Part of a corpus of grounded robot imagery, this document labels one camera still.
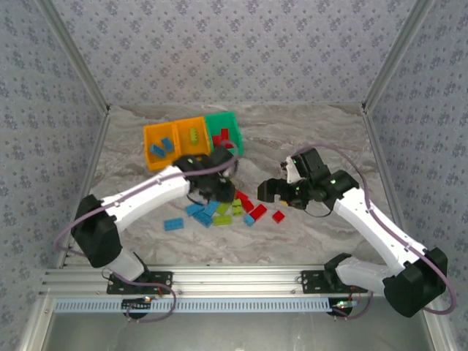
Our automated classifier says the green plastic bin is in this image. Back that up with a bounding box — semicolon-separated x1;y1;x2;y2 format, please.
203;110;244;156

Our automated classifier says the aluminium side rail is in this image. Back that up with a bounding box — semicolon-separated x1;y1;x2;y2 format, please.
57;108;111;268
361;105;418;267

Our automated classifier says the white slotted cable duct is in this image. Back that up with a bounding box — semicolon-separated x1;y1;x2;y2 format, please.
53;297;332;314

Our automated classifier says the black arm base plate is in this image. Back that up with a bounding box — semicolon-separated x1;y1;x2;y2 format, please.
300;269;369;294
106;271;174;295

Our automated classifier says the orange plastic bin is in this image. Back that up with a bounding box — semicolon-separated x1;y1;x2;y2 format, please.
143;122;183;172
174;116;213;164

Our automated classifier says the aluminium frame leg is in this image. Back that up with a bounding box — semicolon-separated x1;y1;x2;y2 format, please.
426;314;456;351
16;296;56;351

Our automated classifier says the black controller board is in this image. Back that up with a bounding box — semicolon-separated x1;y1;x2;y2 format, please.
330;298;358;320
121;296;153;320

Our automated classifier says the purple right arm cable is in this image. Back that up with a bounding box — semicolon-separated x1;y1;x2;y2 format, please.
292;142;458;322

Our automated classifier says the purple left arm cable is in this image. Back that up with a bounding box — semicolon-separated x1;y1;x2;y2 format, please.
53;140;241;324

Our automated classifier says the aluminium frame post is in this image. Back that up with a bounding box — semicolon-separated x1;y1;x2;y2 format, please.
361;0;437;115
35;0;111;115

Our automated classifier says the grey metal shelf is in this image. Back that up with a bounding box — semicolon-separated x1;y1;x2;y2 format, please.
38;296;439;351

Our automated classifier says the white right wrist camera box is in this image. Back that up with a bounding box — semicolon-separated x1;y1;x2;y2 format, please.
283;156;302;184

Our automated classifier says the aluminium mounting rail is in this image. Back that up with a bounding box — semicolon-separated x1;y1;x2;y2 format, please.
39;264;439;298

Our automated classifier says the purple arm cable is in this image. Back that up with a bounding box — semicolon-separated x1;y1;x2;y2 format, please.
53;140;241;324
292;142;458;322

